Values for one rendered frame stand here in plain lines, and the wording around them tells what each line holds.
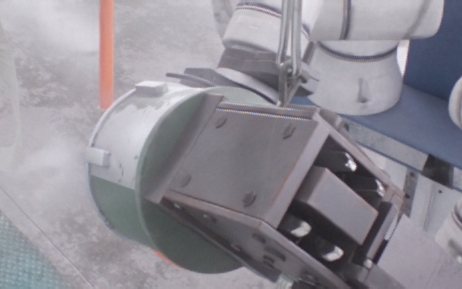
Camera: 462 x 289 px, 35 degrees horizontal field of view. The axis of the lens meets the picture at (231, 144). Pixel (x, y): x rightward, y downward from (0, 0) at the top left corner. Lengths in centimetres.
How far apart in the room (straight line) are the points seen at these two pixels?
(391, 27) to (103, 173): 47
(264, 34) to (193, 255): 29
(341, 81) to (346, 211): 90
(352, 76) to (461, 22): 21
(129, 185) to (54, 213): 211
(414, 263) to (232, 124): 15
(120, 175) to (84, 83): 276
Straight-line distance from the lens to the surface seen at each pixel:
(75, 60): 349
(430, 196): 167
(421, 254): 49
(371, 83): 133
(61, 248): 252
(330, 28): 91
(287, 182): 42
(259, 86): 76
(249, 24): 77
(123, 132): 58
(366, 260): 46
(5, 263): 251
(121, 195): 56
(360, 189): 47
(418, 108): 139
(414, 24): 93
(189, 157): 51
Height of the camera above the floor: 176
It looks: 38 degrees down
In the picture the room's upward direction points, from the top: straight up
